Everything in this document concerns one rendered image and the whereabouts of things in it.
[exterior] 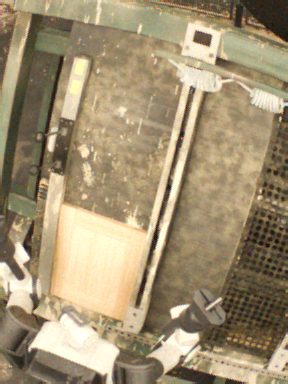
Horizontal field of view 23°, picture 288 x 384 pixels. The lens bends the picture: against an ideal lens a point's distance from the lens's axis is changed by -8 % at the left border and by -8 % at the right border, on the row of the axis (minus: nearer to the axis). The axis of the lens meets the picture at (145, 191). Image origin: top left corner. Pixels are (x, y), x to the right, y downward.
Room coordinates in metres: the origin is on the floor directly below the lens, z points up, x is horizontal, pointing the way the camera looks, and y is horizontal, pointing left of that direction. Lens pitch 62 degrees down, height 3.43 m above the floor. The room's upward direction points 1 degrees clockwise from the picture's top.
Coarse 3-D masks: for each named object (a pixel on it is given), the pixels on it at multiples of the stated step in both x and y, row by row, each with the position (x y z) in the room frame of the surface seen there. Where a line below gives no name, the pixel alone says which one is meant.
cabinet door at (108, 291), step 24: (72, 216) 1.08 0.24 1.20; (96, 216) 1.07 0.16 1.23; (72, 240) 1.02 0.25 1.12; (96, 240) 1.01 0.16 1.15; (120, 240) 1.00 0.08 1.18; (144, 240) 0.99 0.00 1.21; (72, 264) 0.97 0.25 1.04; (96, 264) 0.96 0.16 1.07; (120, 264) 0.95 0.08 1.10; (72, 288) 0.90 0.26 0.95; (96, 288) 0.90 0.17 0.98; (120, 288) 0.89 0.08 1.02; (120, 312) 0.82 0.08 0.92
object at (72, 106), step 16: (80, 80) 1.34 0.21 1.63; (80, 96) 1.31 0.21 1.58; (64, 112) 1.28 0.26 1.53; (64, 176) 1.15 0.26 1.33; (48, 192) 1.13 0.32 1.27; (64, 192) 1.14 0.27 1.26; (48, 208) 1.09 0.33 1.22; (48, 224) 1.06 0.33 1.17; (48, 240) 1.02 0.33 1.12; (48, 256) 0.98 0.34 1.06; (48, 272) 0.94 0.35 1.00; (48, 288) 0.90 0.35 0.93
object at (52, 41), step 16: (48, 32) 1.53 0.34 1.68; (64, 32) 1.54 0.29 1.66; (48, 48) 1.48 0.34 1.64; (64, 48) 1.47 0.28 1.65; (48, 80) 1.42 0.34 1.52; (48, 96) 1.39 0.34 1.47; (48, 112) 1.36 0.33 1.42; (48, 128) 1.34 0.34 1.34; (32, 160) 1.26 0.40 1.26; (32, 176) 1.22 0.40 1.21; (16, 192) 1.20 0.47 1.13; (32, 192) 1.19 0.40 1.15; (16, 208) 1.15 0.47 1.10; (32, 208) 1.14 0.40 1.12; (256, 288) 0.85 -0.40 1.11; (272, 288) 0.84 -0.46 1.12
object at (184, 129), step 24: (192, 24) 1.34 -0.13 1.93; (192, 48) 1.30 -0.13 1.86; (216, 48) 1.29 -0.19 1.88; (192, 72) 1.16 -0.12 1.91; (192, 96) 1.25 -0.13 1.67; (192, 120) 1.18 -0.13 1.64; (192, 144) 1.17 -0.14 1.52; (168, 168) 1.10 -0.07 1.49; (168, 192) 1.06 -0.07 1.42; (168, 216) 1.01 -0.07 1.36; (144, 264) 0.91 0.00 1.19; (144, 288) 0.86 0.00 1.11; (144, 312) 0.80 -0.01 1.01
